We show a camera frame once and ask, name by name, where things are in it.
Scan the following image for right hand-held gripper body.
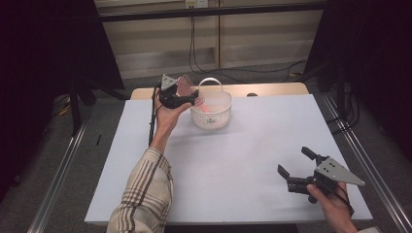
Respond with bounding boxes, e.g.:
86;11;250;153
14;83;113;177
286;154;366;205

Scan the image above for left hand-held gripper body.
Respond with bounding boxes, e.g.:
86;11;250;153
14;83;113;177
157;73;188;110

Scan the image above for pink hairbrush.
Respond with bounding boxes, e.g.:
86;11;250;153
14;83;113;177
176;74;213;115

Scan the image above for white plastic basket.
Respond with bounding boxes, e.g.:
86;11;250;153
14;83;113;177
189;77;233;131

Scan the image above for person's left hand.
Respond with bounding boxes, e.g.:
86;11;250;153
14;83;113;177
152;87;192;137

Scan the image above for person's right hand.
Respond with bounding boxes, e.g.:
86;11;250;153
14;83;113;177
305;181;360;233

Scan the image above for white table board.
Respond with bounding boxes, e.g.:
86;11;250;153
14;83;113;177
84;94;374;226

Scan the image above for wooden table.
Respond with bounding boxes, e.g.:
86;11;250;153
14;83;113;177
129;82;310;101

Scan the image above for black horizontal bar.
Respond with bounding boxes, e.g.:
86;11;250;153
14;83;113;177
97;1;328;23

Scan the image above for black metal stand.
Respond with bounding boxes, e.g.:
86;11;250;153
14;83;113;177
69;76;98;137

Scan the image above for black curtain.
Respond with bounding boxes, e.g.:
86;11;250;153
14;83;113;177
0;0;125;203
304;0;412;163

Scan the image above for metal floor rail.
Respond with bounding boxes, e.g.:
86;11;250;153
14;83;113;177
26;110;93;233
322;93;412;233

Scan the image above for left hand-held gripper cable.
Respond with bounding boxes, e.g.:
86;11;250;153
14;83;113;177
148;84;162;148

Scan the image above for hand-held gripper cable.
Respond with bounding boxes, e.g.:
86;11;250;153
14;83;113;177
148;84;162;148
329;183;356;217

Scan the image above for black floor cables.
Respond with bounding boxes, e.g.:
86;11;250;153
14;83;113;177
325;83;361;135

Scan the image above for right hand-held gripper cable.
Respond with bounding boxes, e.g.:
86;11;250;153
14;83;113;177
329;183;356;217

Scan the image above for black wall cable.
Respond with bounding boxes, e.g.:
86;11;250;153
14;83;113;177
188;16;242;84
191;16;308;75

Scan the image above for white wall socket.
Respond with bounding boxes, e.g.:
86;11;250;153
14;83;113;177
185;0;209;9

